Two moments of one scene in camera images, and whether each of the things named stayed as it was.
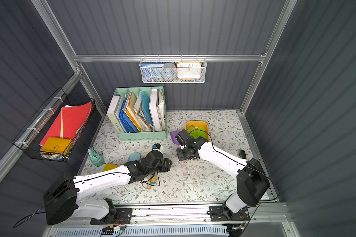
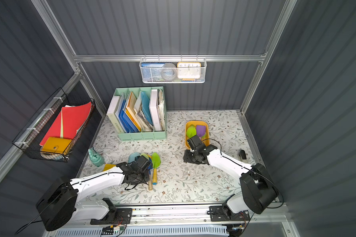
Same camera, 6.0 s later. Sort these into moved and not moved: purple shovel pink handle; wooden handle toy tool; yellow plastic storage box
Moved: purple shovel pink handle
Not moved: wooden handle toy tool; yellow plastic storage box
